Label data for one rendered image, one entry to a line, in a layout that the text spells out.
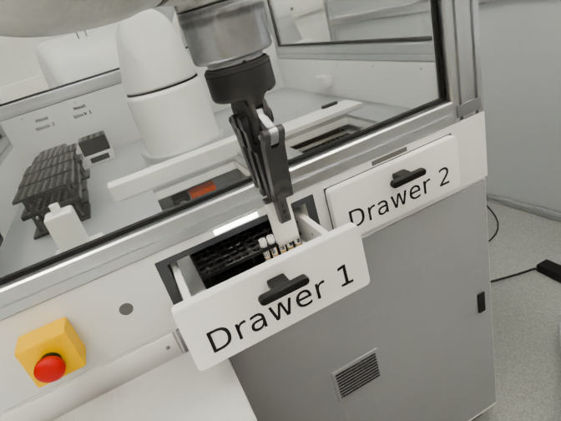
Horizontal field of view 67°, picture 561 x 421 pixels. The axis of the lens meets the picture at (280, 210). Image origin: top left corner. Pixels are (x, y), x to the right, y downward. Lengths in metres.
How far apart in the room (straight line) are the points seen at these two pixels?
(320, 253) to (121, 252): 0.31
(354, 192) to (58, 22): 0.56
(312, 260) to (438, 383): 0.70
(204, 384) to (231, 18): 0.52
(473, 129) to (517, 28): 1.27
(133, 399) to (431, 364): 0.72
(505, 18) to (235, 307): 1.87
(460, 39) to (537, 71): 1.31
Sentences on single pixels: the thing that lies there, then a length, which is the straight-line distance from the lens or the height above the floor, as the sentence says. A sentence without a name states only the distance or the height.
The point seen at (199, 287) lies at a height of 0.84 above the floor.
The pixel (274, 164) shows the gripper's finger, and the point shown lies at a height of 1.09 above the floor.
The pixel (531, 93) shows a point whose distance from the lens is 2.22.
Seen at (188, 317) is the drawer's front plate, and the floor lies 0.91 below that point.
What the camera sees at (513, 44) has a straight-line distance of 2.21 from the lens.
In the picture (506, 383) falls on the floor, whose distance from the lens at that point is 1.63.
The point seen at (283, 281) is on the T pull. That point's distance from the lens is 0.58.
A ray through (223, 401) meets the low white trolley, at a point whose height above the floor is 0.76.
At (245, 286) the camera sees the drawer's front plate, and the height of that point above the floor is 0.92.
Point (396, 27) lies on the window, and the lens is 0.82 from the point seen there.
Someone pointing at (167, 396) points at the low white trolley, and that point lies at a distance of 0.73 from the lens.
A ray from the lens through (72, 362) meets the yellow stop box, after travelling 0.73.
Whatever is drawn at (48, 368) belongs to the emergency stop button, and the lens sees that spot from 0.70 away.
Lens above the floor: 1.25
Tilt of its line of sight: 26 degrees down
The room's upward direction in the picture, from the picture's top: 16 degrees counter-clockwise
